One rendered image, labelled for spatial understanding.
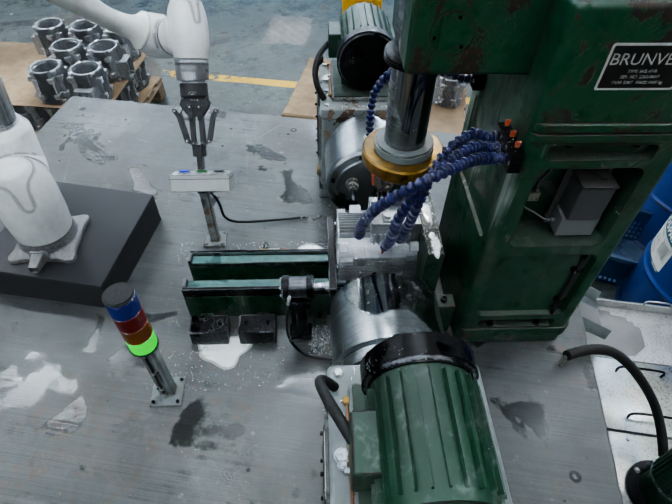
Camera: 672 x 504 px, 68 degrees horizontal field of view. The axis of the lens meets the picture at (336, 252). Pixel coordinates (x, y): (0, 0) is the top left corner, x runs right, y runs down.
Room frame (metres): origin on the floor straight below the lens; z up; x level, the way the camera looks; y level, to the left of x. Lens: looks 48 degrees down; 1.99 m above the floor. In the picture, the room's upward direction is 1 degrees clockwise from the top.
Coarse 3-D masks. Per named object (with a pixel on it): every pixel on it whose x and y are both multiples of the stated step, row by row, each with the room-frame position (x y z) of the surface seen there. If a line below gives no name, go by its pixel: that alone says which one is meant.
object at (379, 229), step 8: (376, 200) 0.93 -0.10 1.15; (392, 208) 0.94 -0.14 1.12; (376, 216) 0.91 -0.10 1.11; (384, 216) 0.89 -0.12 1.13; (392, 216) 0.90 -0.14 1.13; (376, 224) 0.85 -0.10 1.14; (384, 224) 0.85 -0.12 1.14; (416, 224) 0.85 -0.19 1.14; (376, 232) 0.85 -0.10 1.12; (384, 232) 0.85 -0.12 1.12; (416, 232) 0.85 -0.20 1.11; (376, 240) 0.85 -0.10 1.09; (408, 240) 0.85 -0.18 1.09; (416, 240) 0.85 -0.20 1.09
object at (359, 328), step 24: (360, 288) 0.65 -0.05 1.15; (384, 288) 0.64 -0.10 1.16; (408, 288) 0.64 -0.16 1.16; (432, 288) 0.69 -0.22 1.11; (336, 312) 0.62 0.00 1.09; (360, 312) 0.59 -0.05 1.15; (384, 312) 0.58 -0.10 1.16; (408, 312) 0.58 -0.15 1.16; (432, 312) 0.61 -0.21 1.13; (336, 336) 0.57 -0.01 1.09; (360, 336) 0.53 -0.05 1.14; (384, 336) 0.52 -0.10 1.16; (336, 360) 0.51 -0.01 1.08; (360, 360) 0.49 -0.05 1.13
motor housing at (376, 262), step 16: (336, 224) 0.97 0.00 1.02; (352, 224) 0.89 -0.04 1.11; (336, 240) 0.95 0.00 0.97; (352, 240) 0.85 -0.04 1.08; (368, 240) 0.85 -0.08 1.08; (336, 256) 0.92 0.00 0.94; (368, 256) 0.82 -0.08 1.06; (384, 256) 0.82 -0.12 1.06; (416, 256) 0.83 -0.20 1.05; (352, 272) 0.80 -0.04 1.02; (368, 272) 0.80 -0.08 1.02; (384, 272) 0.81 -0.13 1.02
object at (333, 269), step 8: (328, 224) 0.96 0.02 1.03; (328, 232) 0.93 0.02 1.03; (328, 240) 0.90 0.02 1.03; (328, 248) 0.87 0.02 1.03; (328, 256) 0.84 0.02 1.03; (328, 264) 0.82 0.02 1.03; (336, 264) 0.82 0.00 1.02; (328, 272) 0.80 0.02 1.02; (336, 272) 0.79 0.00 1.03; (336, 280) 0.76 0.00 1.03; (328, 288) 0.75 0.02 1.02; (336, 288) 0.74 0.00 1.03
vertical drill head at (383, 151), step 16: (400, 0) 0.89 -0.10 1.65; (400, 16) 0.88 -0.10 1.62; (400, 32) 0.88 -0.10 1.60; (400, 80) 0.87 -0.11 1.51; (416, 80) 0.86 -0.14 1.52; (432, 80) 0.87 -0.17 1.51; (400, 96) 0.86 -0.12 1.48; (416, 96) 0.86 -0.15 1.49; (432, 96) 0.88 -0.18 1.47; (400, 112) 0.86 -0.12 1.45; (416, 112) 0.86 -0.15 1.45; (384, 128) 0.94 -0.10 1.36; (400, 128) 0.86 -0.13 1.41; (416, 128) 0.86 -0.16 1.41; (368, 144) 0.91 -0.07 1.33; (384, 144) 0.88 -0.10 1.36; (400, 144) 0.86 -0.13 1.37; (416, 144) 0.86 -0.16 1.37; (432, 144) 0.89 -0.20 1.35; (368, 160) 0.86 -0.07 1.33; (384, 160) 0.85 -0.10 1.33; (400, 160) 0.84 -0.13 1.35; (416, 160) 0.84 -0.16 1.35; (432, 160) 0.86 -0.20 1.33; (384, 176) 0.82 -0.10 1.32; (400, 176) 0.81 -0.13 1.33; (416, 176) 0.81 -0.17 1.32
